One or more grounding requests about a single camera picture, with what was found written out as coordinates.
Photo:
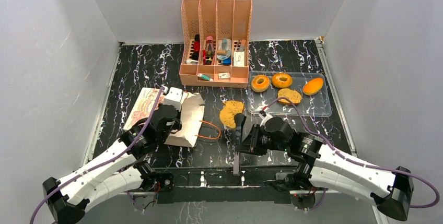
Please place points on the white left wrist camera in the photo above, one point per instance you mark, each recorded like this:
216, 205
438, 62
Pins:
174, 98

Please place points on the printed paper bag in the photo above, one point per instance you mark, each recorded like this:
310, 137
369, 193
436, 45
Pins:
191, 117

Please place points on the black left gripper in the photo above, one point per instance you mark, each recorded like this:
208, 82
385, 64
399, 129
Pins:
177, 125

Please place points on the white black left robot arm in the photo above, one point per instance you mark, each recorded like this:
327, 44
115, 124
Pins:
117, 170

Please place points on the clear plastic tray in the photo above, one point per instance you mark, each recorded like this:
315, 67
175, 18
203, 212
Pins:
316, 105

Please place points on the aluminium right side rail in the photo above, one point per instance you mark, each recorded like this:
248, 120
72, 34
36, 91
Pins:
322, 54

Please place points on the small white card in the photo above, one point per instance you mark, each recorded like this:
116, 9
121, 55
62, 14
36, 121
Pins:
225, 75

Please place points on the aluminium front frame rail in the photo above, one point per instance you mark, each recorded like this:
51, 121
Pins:
207, 181

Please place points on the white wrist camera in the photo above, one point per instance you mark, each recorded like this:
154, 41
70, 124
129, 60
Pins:
264, 117
174, 98

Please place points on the orange oval bread roll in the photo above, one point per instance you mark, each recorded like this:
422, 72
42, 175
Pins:
313, 86

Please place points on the pink desk file organizer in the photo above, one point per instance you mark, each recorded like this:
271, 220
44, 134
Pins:
221, 19

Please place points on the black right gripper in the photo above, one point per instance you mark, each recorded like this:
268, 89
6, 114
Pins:
251, 143

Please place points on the pink capped clear bottle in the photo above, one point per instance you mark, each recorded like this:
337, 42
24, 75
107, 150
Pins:
209, 50

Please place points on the red black bottle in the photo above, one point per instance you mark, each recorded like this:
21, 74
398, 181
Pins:
196, 48

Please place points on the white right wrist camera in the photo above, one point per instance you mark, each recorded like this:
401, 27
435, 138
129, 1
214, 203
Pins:
264, 117

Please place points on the white small box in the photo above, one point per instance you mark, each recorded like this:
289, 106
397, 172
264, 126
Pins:
239, 58

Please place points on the orange fake bagel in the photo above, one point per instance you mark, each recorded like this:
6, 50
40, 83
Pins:
282, 80
260, 83

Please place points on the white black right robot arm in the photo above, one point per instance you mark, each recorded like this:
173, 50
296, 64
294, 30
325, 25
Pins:
321, 167

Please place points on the green marker pen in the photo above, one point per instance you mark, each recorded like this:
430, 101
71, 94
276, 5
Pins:
204, 77

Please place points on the brown seeded bread slice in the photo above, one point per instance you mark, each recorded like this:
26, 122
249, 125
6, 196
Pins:
294, 96

